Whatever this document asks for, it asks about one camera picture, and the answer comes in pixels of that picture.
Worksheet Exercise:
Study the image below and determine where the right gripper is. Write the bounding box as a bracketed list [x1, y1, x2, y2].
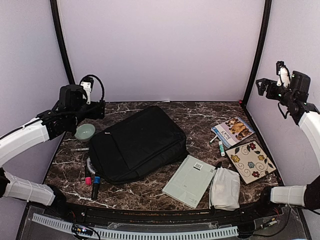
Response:
[256, 78, 296, 107]

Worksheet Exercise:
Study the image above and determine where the dog picture book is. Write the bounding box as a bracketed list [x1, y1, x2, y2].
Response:
[211, 117, 255, 149]

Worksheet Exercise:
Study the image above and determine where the black backpack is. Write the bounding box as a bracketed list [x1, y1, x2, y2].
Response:
[89, 105, 189, 185]

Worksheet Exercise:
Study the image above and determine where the white fabric pouch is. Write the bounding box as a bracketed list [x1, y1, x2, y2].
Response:
[208, 161, 241, 211]

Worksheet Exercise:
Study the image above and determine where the pale green notebook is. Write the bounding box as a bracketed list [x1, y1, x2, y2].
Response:
[162, 155, 215, 209]

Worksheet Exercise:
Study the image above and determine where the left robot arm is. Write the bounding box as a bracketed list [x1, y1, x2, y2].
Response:
[0, 83, 106, 218]

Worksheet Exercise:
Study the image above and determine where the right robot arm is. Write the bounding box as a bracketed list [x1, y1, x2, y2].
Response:
[255, 71, 320, 217]

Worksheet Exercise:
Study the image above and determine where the pale green ceramic bowl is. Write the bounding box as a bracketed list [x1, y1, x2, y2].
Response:
[74, 123, 96, 143]

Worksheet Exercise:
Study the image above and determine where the green tip white pen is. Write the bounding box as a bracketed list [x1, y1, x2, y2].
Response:
[71, 147, 90, 152]

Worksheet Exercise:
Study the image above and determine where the green cap glue stick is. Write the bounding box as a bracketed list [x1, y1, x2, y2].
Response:
[218, 141, 226, 157]

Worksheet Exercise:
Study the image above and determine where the floral ceramic tile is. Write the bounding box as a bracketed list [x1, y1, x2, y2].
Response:
[226, 141, 276, 185]

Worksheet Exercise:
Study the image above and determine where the pink cap black marker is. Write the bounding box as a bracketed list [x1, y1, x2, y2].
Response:
[84, 158, 92, 186]

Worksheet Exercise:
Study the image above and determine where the blue cap black marker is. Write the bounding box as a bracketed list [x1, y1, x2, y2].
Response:
[91, 176, 101, 200]

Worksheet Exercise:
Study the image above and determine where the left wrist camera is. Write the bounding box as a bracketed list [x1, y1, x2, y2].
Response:
[79, 75, 94, 105]

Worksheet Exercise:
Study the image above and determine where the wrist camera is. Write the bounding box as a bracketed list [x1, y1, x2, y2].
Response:
[79, 75, 94, 105]
[276, 61, 291, 88]

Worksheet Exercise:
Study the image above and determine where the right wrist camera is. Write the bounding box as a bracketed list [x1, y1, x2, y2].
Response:
[276, 61, 291, 88]

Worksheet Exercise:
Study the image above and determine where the white slotted cable duct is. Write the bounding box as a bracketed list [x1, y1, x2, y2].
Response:
[31, 213, 239, 240]

